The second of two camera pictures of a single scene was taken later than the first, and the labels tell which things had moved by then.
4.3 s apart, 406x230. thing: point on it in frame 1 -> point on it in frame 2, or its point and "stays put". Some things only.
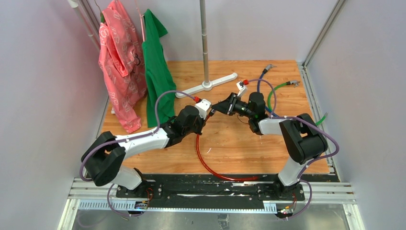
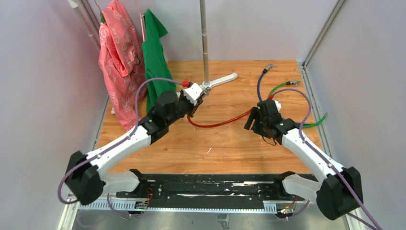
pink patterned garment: x=120 y=61 stays put
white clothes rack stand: x=207 y=85 stays put
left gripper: x=201 y=120 -> x=193 y=108
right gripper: x=228 y=106 -> x=255 y=115
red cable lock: x=209 y=171 -> x=220 y=123
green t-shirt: x=158 y=78 stays put
